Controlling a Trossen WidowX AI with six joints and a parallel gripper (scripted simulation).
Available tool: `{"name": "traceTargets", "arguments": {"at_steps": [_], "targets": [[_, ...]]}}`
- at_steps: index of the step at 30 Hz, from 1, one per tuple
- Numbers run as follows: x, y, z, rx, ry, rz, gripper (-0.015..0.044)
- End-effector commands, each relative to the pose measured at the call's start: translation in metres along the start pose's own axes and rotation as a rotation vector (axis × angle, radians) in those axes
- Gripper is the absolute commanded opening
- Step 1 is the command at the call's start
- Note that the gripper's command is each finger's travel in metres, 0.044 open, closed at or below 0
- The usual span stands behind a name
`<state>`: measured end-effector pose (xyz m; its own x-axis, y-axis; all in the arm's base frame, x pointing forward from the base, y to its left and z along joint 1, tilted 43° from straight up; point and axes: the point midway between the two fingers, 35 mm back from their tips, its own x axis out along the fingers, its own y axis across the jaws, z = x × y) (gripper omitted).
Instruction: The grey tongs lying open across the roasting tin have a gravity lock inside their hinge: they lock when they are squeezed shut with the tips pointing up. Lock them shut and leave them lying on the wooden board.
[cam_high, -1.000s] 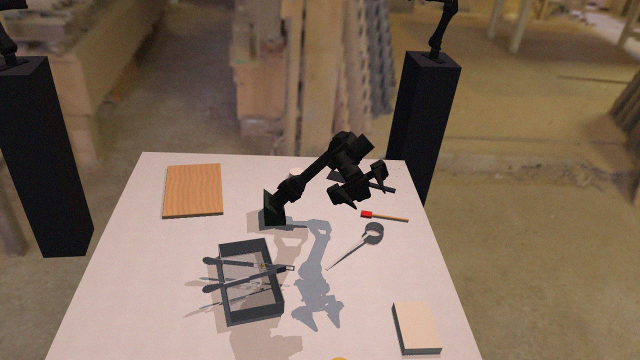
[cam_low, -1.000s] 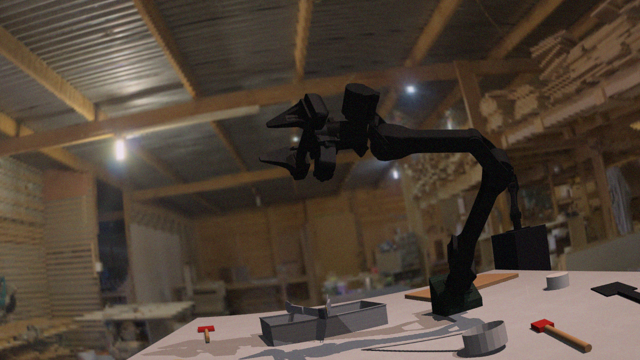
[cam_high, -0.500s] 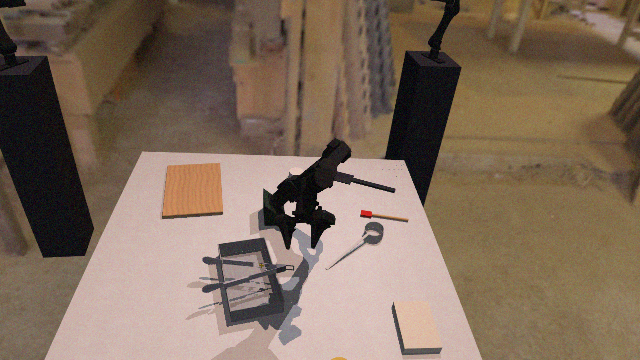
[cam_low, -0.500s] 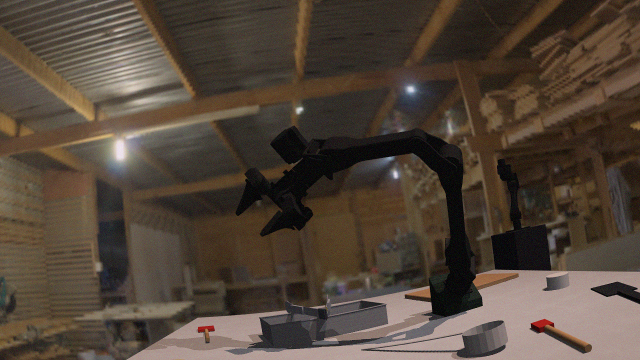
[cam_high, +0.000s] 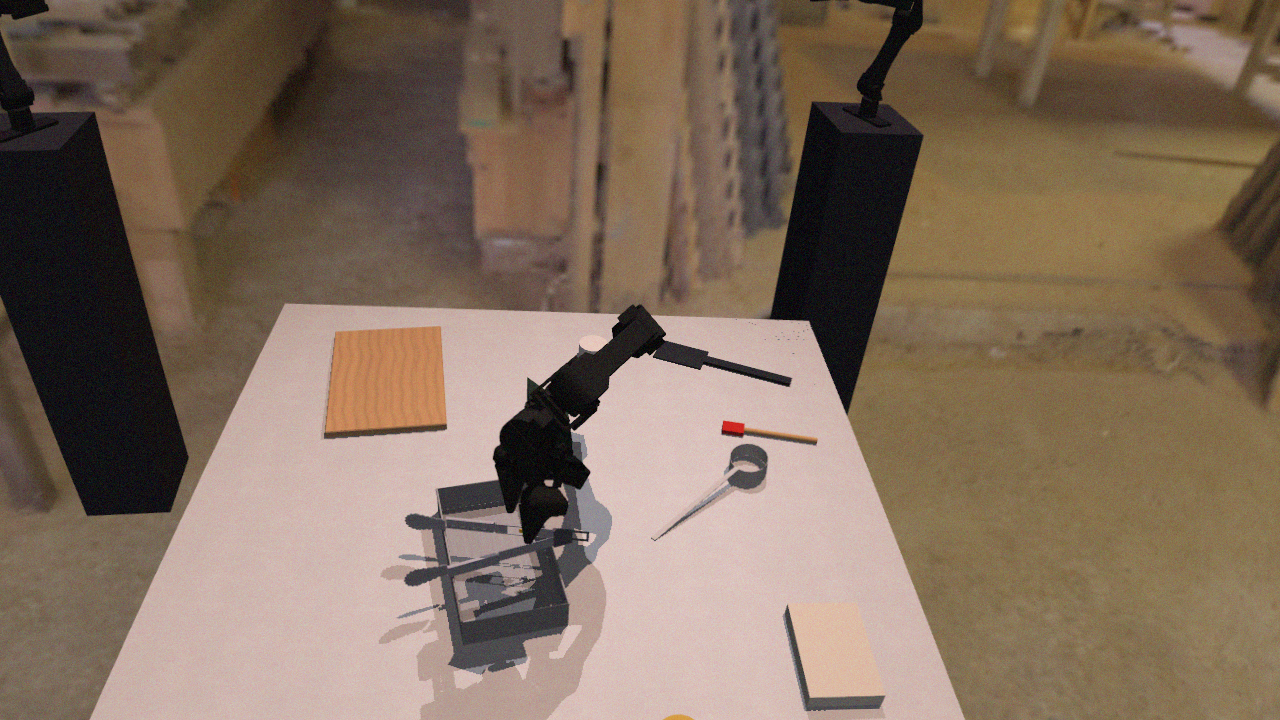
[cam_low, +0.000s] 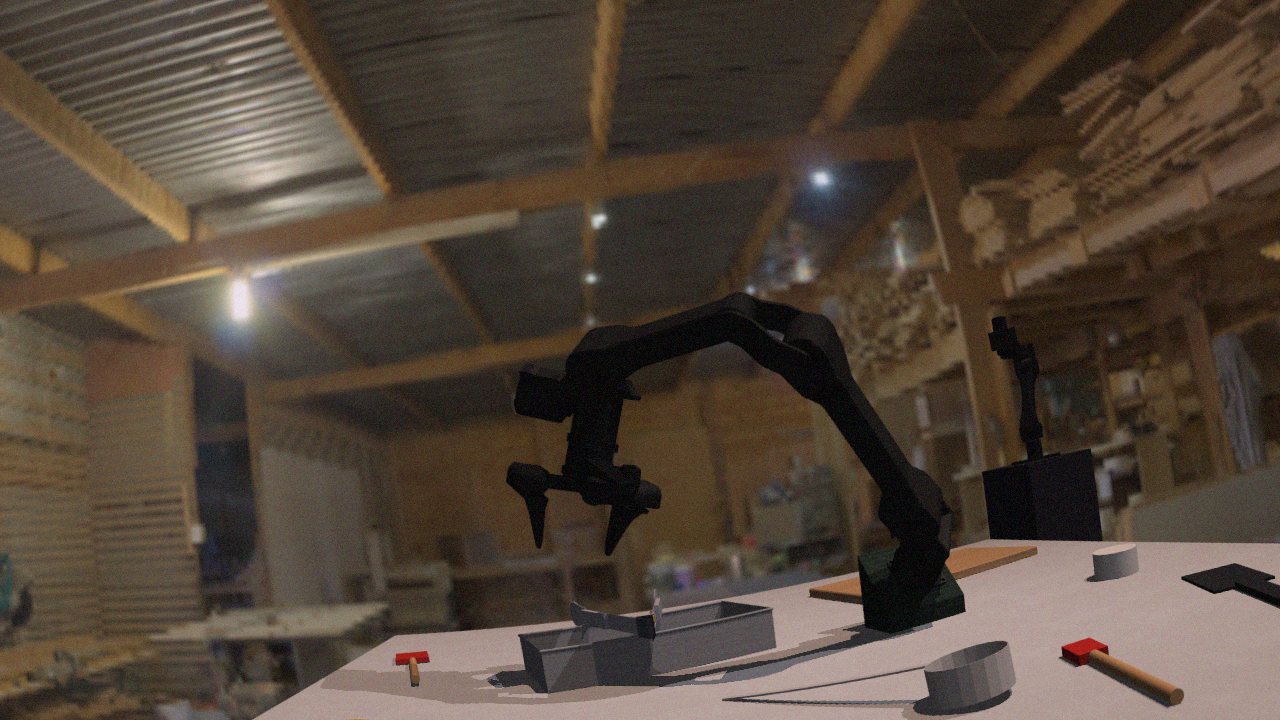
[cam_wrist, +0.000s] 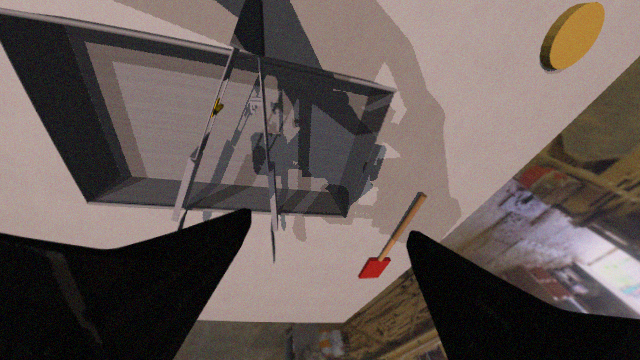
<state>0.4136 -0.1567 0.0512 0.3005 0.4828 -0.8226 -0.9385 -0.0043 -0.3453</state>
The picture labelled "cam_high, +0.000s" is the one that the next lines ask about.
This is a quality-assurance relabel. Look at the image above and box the wooden board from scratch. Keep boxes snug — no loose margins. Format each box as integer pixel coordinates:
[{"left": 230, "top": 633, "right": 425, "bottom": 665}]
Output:
[{"left": 325, "top": 325, "right": 447, "bottom": 438}]

